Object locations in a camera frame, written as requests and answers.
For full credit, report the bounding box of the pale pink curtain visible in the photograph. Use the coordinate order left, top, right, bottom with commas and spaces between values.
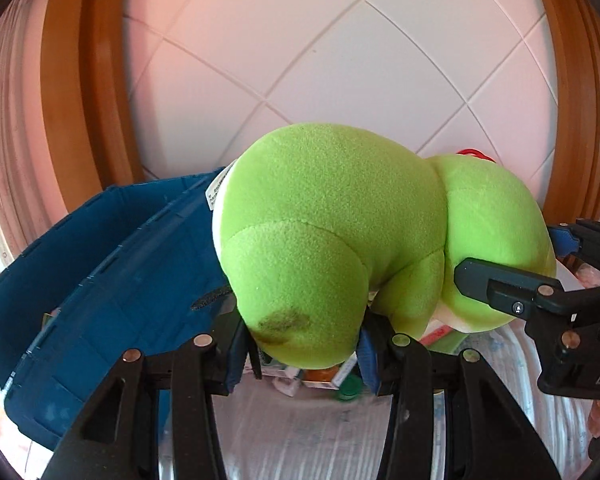
0, 0, 81, 281

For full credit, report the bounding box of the pile of medicine boxes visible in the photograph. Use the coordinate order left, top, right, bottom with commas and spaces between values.
258, 346, 363, 400

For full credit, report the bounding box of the white cloth-covered desktop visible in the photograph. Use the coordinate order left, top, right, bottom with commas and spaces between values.
157, 317, 600, 480

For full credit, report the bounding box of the blue plastic crate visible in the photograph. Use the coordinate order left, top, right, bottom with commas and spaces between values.
0, 167, 241, 453

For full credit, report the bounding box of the pink tissue pack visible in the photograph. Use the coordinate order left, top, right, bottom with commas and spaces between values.
577, 260, 600, 288

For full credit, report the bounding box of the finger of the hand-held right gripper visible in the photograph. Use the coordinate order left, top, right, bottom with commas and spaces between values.
452, 257, 600, 319
547, 218, 600, 281

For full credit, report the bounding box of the wooden wall frame post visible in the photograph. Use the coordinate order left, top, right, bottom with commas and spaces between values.
525, 0, 600, 227
40, 0, 147, 196

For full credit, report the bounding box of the green round cap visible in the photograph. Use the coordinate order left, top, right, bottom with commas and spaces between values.
336, 380, 364, 402

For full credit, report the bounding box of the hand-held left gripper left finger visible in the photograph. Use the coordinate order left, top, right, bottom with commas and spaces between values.
40, 307, 252, 480

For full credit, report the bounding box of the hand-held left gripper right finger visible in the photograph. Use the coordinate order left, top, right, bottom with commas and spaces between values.
357, 312, 563, 480

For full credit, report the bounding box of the large lime green plush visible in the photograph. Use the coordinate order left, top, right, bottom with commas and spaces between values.
211, 122, 558, 368

